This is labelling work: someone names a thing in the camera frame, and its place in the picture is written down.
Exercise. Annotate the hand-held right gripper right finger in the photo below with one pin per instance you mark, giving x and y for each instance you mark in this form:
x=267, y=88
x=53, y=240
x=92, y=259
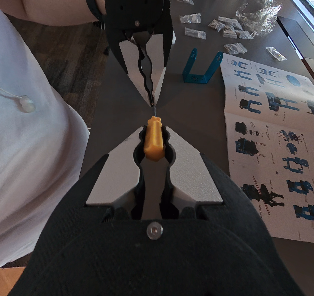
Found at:
x=196, y=175

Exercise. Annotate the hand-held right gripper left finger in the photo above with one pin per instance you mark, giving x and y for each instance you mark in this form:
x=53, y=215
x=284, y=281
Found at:
x=112, y=178

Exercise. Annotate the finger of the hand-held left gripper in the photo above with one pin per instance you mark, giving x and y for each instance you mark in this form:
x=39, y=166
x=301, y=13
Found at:
x=158, y=60
x=130, y=60

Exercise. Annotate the long blue U bracket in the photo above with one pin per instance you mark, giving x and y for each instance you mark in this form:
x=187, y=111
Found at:
x=196, y=77

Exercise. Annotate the person's left forearm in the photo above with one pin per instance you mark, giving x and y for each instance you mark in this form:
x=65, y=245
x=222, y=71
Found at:
x=49, y=1

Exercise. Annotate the scattered small clear screw bags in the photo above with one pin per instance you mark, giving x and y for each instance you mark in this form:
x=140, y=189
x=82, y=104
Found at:
x=193, y=18

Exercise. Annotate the printed instruction booklet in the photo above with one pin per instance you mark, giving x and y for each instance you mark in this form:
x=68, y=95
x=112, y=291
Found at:
x=265, y=153

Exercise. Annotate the crumpled clear plastic wrap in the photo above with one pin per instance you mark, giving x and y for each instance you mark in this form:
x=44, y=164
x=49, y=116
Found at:
x=260, y=8

